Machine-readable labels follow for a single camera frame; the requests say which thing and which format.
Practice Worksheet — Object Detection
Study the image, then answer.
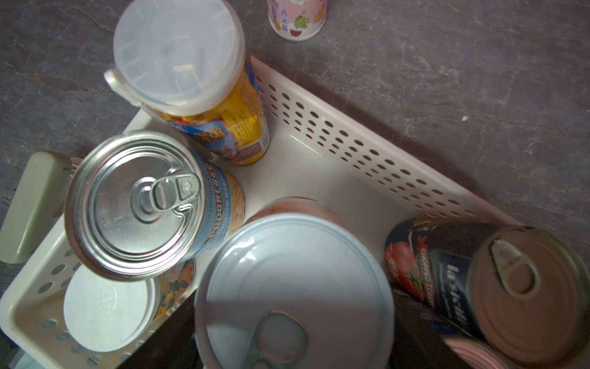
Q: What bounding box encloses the tall yellow blue can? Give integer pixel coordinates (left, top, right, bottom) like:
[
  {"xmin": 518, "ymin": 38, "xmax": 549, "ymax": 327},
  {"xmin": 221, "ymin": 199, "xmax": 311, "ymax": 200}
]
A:
[{"xmin": 104, "ymin": 1, "xmax": 270, "ymax": 166}]

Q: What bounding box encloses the small pink white can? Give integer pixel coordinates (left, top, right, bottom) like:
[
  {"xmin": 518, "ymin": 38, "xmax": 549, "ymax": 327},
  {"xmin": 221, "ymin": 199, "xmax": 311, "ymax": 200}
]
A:
[{"xmin": 267, "ymin": 0, "xmax": 329, "ymax": 42}]

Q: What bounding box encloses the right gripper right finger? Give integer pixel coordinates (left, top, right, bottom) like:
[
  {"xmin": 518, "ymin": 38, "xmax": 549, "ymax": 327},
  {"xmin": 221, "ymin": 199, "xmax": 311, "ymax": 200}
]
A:
[{"xmin": 389, "ymin": 288, "xmax": 470, "ymax": 369}]

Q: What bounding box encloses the olive pencil case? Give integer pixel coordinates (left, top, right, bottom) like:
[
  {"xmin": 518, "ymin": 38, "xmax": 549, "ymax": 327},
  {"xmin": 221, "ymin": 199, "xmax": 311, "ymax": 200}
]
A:
[{"xmin": 1, "ymin": 152, "xmax": 82, "ymax": 264}]

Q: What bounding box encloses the dark can brown lid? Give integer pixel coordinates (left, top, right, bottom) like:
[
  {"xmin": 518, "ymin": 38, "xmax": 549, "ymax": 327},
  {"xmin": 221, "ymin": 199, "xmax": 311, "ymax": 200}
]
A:
[{"xmin": 384, "ymin": 218, "xmax": 589, "ymax": 368}]

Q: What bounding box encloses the white plastic basket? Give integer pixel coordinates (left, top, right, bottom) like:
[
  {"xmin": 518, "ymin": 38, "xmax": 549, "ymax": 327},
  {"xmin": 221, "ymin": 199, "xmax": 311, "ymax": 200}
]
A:
[{"xmin": 1, "ymin": 60, "xmax": 513, "ymax": 368}]

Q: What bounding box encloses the blue can pink lid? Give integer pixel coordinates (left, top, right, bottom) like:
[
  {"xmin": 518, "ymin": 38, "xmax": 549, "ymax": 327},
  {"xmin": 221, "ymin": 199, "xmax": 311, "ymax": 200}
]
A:
[
  {"xmin": 443, "ymin": 338, "xmax": 514, "ymax": 369},
  {"xmin": 64, "ymin": 131, "xmax": 246, "ymax": 281}
]

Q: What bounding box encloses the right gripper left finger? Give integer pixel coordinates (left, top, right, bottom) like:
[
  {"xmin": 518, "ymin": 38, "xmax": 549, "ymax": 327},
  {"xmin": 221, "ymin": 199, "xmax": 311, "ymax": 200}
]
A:
[{"xmin": 118, "ymin": 292, "xmax": 203, "ymax": 369}]

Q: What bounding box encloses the yellow can white lid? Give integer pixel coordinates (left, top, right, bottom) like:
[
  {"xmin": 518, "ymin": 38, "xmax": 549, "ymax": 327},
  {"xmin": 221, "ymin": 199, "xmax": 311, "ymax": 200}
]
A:
[{"xmin": 63, "ymin": 257, "xmax": 197, "ymax": 354}]

